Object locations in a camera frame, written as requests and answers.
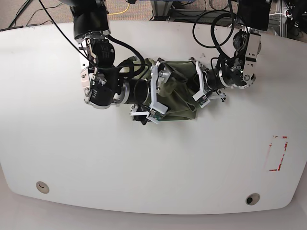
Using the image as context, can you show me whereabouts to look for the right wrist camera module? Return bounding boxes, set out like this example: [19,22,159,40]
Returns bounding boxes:
[146,110,164,125]

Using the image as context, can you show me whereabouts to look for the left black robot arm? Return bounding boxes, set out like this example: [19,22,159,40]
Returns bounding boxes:
[190,0,272,108]

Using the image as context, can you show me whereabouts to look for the right table cable grommet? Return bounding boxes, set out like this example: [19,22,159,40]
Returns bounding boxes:
[246,193,260,206]

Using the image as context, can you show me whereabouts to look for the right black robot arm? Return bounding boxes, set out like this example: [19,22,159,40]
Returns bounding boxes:
[66,0,195,124]

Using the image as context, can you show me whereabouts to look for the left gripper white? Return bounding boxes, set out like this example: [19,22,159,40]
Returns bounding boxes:
[187,57,226,102]

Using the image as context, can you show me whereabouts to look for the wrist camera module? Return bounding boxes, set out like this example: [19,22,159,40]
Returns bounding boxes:
[146,110,164,125]
[193,93,211,108]

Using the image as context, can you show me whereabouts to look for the metal frame rack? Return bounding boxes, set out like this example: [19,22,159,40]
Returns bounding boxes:
[150,0,288,38]

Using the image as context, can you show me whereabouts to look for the red tape rectangle marking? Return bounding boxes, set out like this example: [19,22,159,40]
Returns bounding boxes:
[264,136,288,172]

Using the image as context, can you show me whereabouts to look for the olive green t-shirt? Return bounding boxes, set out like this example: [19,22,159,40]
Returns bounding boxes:
[119,58,200,122]

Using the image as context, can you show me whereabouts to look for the left table cable grommet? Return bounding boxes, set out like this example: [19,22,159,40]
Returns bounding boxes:
[36,181,49,194]

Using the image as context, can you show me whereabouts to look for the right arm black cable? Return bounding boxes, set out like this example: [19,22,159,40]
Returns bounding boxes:
[105,34,149,80]

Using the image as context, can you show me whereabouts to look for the table cable grommet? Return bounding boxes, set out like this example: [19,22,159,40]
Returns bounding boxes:
[36,181,49,194]
[246,193,260,206]

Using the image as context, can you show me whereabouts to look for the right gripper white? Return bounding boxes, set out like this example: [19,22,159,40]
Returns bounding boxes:
[129,61,187,126]

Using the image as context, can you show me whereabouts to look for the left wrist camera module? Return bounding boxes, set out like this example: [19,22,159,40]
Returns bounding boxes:
[193,93,211,108]

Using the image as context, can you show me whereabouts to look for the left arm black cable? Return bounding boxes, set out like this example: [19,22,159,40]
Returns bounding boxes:
[193,0,243,63]

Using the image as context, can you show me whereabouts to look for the yellow cable on floor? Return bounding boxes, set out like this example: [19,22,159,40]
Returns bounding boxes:
[107,3,131,16]

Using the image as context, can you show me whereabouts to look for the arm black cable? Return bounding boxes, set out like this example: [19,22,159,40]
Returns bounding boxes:
[105,34,149,80]
[193,0,243,63]

